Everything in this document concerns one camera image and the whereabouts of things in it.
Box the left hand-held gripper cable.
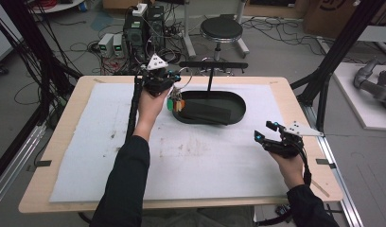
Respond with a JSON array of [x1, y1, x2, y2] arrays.
[[125, 74, 144, 144]]

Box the cardboard box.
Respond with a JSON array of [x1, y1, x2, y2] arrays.
[[303, 0, 386, 40]]

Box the white platform board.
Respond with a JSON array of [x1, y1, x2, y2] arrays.
[[332, 61, 386, 131]]

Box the person's right hand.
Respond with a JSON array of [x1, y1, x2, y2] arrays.
[[269, 151, 307, 191]]

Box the hand-held gripper cable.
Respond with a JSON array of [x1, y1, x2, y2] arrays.
[[256, 146, 312, 226], [125, 74, 144, 144]]

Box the white metal table legs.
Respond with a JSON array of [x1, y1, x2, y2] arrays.
[[181, 0, 251, 60]]

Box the white round table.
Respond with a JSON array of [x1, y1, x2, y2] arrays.
[[29, 0, 85, 14]]

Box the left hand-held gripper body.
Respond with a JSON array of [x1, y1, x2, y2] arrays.
[[142, 53, 175, 97]]

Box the grey power supply unit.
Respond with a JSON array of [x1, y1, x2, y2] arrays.
[[97, 32, 115, 59], [113, 33, 125, 59]]

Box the black computer tower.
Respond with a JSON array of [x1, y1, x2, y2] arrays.
[[122, 12, 149, 63], [147, 5, 167, 55]]

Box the person's lap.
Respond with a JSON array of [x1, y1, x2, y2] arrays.
[[140, 206, 256, 227]]

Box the right hand-held gripper cable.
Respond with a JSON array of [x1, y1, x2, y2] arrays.
[[256, 146, 312, 226]]

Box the black round stool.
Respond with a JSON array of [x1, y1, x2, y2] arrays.
[[199, 13, 245, 76]]

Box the aluminium rail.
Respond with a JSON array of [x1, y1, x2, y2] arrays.
[[0, 121, 47, 211], [301, 102, 365, 227]]

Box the white power adapter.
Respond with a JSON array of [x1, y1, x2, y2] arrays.
[[132, 3, 149, 18]]

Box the black oval tray with rack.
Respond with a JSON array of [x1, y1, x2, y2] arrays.
[[171, 61, 249, 127]]

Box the white foam mat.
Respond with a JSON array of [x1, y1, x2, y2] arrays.
[[48, 82, 290, 203]]

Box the key ring with colourful tags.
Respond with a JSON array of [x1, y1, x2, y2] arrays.
[[167, 66, 194, 113]]

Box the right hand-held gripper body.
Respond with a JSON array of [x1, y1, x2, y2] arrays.
[[262, 120, 325, 159]]

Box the tangle of floor cables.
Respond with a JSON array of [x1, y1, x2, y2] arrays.
[[241, 15, 327, 56]]

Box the black metal frame post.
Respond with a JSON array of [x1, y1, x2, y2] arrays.
[[289, 0, 386, 133], [0, 0, 82, 129]]

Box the person's left hand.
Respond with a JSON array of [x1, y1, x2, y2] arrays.
[[132, 86, 172, 142]]

